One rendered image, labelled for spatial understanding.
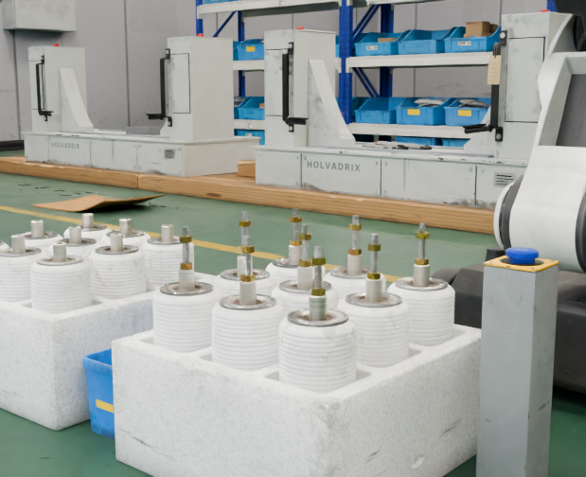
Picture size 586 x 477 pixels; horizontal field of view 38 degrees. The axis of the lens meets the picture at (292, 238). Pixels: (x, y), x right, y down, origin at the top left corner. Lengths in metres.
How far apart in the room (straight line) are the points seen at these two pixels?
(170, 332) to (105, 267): 0.33
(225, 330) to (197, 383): 0.08
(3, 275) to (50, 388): 0.23
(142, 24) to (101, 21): 0.48
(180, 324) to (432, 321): 0.35
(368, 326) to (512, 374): 0.19
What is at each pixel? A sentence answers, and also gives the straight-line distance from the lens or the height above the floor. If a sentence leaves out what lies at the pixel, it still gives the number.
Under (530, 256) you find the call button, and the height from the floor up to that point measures 0.33.
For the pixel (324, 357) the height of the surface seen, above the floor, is 0.22.
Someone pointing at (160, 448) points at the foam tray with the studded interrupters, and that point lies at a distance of 1.20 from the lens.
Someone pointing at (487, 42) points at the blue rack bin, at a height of 0.86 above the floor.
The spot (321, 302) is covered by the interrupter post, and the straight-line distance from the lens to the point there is 1.03.
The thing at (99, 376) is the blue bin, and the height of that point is 0.10.
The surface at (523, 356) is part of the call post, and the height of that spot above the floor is 0.20.
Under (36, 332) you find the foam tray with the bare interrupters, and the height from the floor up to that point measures 0.15.
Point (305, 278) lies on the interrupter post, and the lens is 1.19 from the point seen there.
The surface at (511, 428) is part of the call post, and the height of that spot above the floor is 0.11.
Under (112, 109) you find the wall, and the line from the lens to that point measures 8.56.
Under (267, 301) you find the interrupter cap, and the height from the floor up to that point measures 0.25.
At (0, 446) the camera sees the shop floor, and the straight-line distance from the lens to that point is 1.38.
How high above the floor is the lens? 0.53
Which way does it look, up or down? 10 degrees down
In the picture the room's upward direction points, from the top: straight up
